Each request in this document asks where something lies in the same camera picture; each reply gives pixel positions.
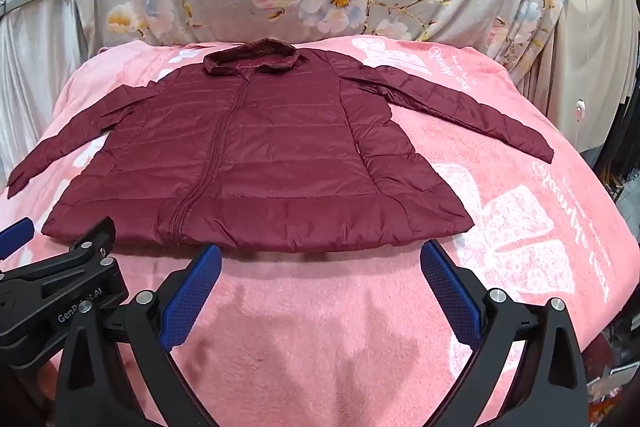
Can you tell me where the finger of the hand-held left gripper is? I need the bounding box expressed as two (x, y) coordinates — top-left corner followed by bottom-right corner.
(0, 218), (35, 261)
(61, 215), (117, 269)

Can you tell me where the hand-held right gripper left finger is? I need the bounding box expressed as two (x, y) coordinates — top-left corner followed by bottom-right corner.
(56, 243), (223, 427)

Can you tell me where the beige curtain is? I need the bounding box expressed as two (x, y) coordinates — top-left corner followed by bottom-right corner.
(542, 0), (640, 155)

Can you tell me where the maroon puffer jacket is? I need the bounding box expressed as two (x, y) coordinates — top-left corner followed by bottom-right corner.
(7, 37), (555, 254)

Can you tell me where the pink printed blanket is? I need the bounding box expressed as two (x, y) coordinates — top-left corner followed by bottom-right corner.
(0, 33), (640, 427)

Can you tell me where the white curtain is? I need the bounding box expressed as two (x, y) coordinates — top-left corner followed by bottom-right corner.
(0, 0), (108, 193)

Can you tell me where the dark metal rack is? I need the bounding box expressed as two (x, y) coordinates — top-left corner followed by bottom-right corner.
(597, 100), (640, 213)

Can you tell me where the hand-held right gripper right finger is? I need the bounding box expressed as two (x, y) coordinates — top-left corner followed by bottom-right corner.
(420, 239), (589, 427)

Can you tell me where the white cable with switch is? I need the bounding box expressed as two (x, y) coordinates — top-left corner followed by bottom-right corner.
(567, 0), (588, 155)

